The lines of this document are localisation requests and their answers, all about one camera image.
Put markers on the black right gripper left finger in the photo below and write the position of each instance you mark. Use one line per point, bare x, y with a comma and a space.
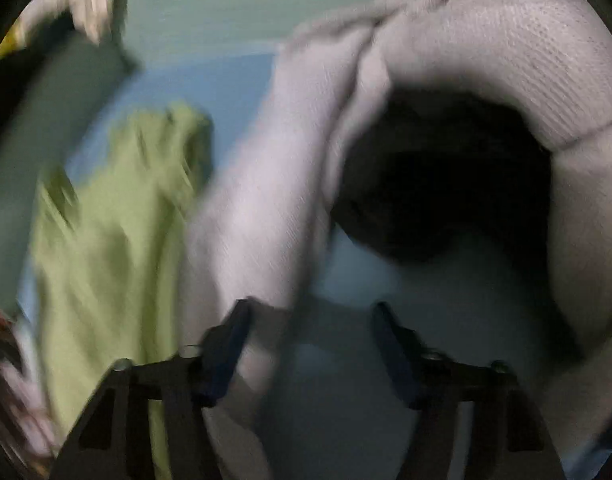
112, 437

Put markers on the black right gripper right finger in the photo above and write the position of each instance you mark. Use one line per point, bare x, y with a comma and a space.
473, 422

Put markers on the green cloth garment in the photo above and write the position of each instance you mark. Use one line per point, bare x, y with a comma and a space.
106, 253

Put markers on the grey knit sweater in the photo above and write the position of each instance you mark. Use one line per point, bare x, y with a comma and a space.
264, 219

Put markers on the black garment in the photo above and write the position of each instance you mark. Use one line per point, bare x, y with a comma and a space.
436, 168

